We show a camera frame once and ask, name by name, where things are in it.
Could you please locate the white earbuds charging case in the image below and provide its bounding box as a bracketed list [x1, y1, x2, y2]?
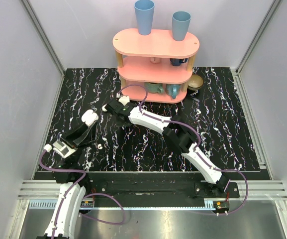
[81, 110, 98, 126]

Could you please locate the white oval pebble case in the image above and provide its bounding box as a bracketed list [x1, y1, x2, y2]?
[102, 105, 107, 112]

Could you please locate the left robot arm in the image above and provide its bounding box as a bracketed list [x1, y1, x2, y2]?
[38, 121, 97, 239]

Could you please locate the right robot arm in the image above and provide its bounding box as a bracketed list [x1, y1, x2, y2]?
[103, 99, 230, 198]

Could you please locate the teal glazed ceramic mug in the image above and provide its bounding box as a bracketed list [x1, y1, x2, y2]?
[144, 82, 164, 94]

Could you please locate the blue butterfly mug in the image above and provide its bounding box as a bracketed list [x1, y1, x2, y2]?
[166, 84, 181, 99]

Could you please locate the pink mug on shelf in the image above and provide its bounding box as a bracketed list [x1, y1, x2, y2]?
[150, 57, 161, 64]

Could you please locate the pink three-tier wooden shelf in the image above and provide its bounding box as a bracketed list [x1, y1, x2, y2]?
[112, 28, 200, 104]

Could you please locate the left orange connector board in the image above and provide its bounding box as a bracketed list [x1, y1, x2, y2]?
[81, 200, 94, 208]

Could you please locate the orange connector board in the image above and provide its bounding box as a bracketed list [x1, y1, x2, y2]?
[214, 201, 229, 211]
[81, 200, 94, 208]

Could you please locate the dark blue mug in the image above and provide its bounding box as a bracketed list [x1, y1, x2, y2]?
[170, 58, 188, 66]

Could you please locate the brown ceramic bowl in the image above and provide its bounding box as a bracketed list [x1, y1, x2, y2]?
[188, 74, 204, 92]

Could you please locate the left light blue cup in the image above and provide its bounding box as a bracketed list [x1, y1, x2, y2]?
[134, 0, 155, 35]

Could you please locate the light blue cup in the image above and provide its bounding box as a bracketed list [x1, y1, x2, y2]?
[134, 0, 155, 35]
[172, 11, 191, 41]

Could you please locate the right light blue cup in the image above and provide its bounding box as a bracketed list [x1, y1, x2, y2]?
[172, 11, 191, 41]

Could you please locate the right orange connector board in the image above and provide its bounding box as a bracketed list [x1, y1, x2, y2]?
[214, 201, 229, 211]

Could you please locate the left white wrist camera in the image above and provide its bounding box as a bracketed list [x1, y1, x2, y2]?
[53, 140, 76, 158]

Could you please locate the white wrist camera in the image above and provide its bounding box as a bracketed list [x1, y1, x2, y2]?
[53, 140, 76, 158]
[118, 95, 130, 106]

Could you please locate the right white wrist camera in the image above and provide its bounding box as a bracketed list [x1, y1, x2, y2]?
[118, 95, 130, 106]

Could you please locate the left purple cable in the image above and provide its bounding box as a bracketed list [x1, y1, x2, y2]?
[39, 144, 126, 239]

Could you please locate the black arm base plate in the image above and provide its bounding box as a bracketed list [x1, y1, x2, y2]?
[79, 172, 240, 199]

